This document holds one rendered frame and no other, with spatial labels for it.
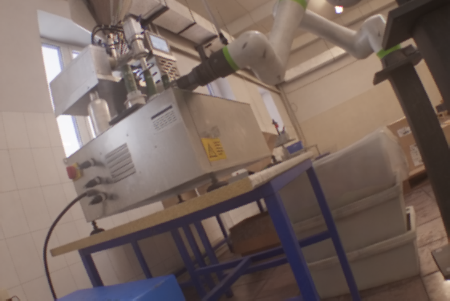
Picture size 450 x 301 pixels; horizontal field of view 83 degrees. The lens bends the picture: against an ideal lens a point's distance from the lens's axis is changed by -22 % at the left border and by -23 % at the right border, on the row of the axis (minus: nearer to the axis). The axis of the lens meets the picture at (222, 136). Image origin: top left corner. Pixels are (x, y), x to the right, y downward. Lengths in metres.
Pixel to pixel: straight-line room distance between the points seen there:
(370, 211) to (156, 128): 0.99
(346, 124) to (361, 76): 1.78
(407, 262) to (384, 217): 0.25
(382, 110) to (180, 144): 10.50
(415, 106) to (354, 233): 0.62
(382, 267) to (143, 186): 1.13
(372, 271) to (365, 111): 9.73
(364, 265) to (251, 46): 1.09
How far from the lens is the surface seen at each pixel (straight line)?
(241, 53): 0.99
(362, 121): 11.05
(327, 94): 11.16
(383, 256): 1.51
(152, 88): 1.03
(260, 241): 2.62
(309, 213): 1.51
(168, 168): 0.80
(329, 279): 1.61
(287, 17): 1.20
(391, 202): 1.41
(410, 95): 1.39
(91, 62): 1.05
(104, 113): 1.00
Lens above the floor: 0.75
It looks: 9 degrees up
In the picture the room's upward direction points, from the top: 22 degrees counter-clockwise
